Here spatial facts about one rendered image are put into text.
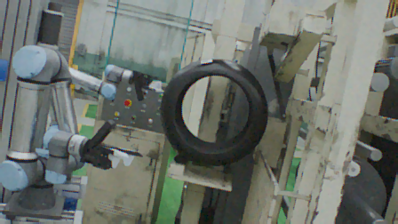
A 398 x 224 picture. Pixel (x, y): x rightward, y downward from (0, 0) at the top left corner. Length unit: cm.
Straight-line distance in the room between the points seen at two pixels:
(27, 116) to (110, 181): 149
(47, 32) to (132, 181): 139
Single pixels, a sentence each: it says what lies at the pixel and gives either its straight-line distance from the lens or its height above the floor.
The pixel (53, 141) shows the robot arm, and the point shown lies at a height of 104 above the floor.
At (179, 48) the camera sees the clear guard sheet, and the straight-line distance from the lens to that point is 261.
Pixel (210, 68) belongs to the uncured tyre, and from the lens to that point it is 192.
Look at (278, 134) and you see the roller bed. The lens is 229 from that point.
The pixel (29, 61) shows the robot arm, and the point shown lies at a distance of 136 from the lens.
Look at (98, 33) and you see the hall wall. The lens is 1120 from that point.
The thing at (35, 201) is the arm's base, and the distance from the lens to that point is 159.
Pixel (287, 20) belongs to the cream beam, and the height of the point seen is 171.
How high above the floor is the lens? 137
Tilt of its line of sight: 6 degrees down
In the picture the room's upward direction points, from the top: 12 degrees clockwise
